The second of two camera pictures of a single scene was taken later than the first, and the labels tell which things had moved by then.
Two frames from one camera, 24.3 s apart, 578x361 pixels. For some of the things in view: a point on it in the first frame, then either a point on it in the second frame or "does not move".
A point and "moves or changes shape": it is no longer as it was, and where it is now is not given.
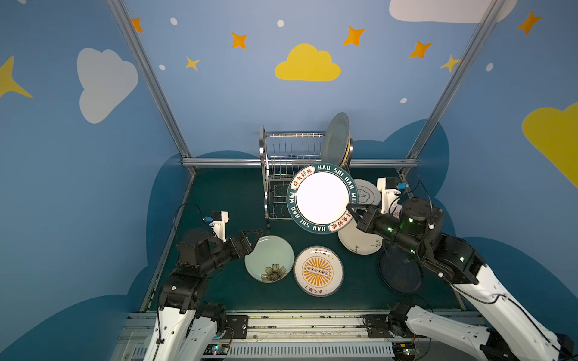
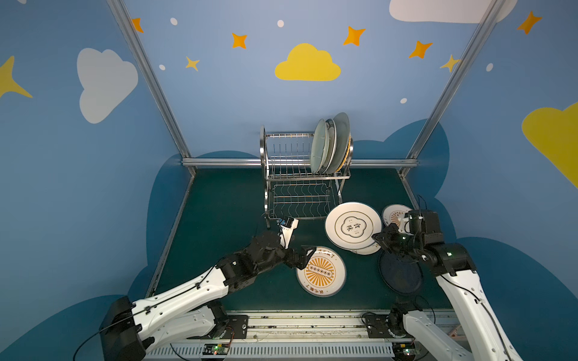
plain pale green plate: x=336 y=139 does not move
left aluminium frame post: x=142 y=62 does not move
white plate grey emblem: x=367 y=193 → x=352 y=225
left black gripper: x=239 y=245 → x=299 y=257
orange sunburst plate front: x=318 y=271 does not move
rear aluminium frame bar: x=219 y=162 does not move
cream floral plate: x=358 y=241 does not move
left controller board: x=217 y=349 does not move
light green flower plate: x=272 y=259 moves or changes shape
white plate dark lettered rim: x=317 y=197 → x=332 y=130
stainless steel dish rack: x=283 y=155 does not move
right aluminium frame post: x=452 y=83 does not move
